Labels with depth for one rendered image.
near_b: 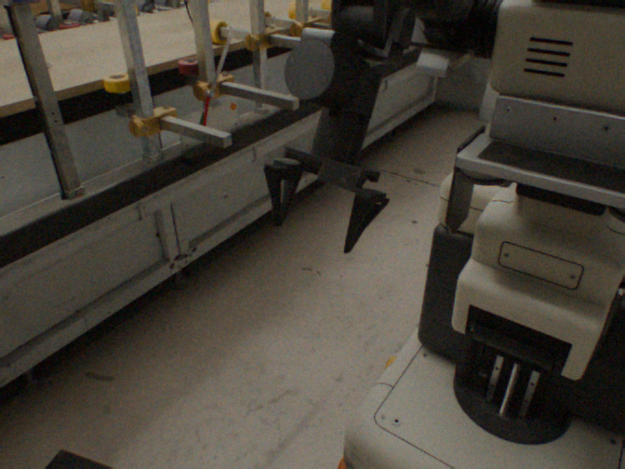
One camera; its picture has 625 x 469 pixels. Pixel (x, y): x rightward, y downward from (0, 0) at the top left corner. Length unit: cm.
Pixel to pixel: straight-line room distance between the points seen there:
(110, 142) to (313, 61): 126
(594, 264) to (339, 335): 119
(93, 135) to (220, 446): 99
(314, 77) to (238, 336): 148
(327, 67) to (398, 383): 102
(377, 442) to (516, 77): 86
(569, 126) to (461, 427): 81
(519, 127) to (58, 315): 152
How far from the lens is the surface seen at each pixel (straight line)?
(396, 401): 135
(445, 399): 137
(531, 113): 76
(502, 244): 87
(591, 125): 75
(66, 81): 165
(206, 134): 138
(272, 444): 160
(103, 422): 176
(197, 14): 159
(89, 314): 189
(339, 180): 55
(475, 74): 406
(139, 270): 199
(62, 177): 139
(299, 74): 51
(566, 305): 88
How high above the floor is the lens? 132
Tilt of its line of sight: 33 degrees down
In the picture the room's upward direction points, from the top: straight up
